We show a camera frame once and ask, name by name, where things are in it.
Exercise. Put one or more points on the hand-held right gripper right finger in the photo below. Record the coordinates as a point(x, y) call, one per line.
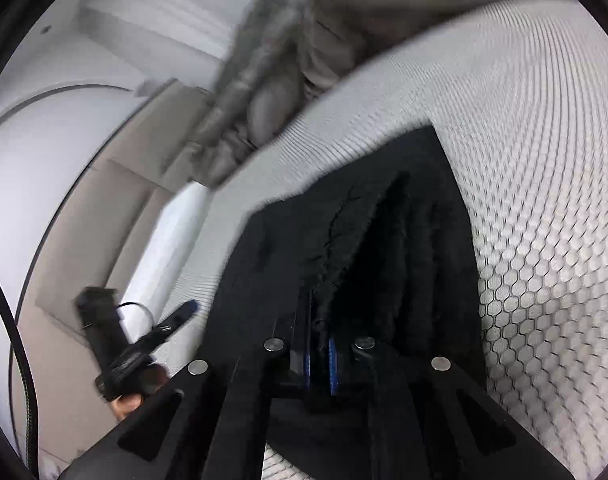
point(333, 365)

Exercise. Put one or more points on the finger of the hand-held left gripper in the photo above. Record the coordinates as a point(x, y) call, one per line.
point(176, 317)

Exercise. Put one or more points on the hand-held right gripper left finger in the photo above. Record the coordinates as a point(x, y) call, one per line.
point(304, 365)

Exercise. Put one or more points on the black pants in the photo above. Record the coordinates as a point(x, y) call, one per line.
point(384, 240)

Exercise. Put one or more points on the person's left hand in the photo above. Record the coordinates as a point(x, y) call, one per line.
point(129, 402)

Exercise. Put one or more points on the grey blanket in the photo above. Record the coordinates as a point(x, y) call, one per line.
point(294, 60)

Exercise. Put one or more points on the white honeycomb bed sheet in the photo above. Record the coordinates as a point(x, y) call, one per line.
point(534, 160)

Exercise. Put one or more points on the white bed frame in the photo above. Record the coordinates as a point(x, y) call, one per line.
point(154, 260)

